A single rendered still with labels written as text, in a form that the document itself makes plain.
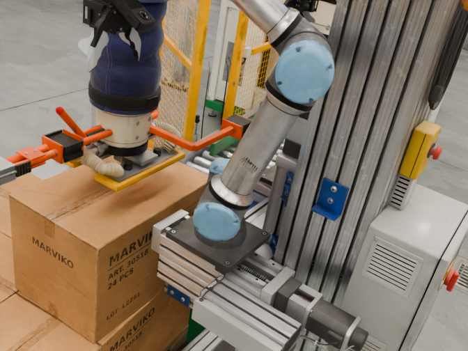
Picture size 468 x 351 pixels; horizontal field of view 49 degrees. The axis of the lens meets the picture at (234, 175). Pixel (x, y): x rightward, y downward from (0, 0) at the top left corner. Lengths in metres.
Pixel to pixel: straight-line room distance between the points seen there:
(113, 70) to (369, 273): 0.92
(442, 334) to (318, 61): 2.28
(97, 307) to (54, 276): 0.19
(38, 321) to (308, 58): 1.30
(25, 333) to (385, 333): 1.13
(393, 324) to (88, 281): 0.89
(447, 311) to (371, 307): 1.84
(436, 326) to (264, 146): 2.17
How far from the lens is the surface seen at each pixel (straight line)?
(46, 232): 1.72
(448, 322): 3.22
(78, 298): 1.76
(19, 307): 1.98
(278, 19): 1.20
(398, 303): 1.43
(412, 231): 1.38
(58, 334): 1.87
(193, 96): 2.93
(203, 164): 2.91
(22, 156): 1.52
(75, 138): 1.59
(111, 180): 1.63
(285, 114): 1.12
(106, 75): 1.58
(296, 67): 1.06
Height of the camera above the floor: 1.91
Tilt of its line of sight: 29 degrees down
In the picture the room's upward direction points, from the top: 10 degrees clockwise
